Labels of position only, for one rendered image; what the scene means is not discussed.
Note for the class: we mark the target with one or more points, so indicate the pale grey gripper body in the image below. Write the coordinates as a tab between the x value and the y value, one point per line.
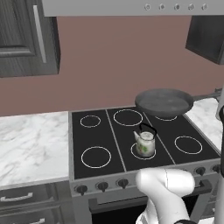
221	108

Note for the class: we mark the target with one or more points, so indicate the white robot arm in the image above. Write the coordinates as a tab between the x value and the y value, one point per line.
163	186

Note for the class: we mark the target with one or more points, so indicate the dark grey frying pan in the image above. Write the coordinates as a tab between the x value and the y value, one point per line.
163	102

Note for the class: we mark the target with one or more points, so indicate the black stove knob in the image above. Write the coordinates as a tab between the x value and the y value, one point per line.
200	170
102	186
216	168
123	183
81	189

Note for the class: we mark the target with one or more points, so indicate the black and grey stove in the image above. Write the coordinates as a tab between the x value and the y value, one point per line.
99	137

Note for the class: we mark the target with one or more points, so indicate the white floral kettle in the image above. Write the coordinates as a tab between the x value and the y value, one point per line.
145	144

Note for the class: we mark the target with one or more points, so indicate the grey range hood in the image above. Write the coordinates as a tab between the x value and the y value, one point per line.
116	7

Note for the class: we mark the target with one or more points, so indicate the dark grey drawer front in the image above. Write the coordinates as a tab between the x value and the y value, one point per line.
38	192
17	217

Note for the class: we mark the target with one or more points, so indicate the dark grey wall cabinet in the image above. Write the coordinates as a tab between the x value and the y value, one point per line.
207	36

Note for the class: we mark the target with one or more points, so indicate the dark grey wall cabinet door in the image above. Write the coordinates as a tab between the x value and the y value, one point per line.
17	38

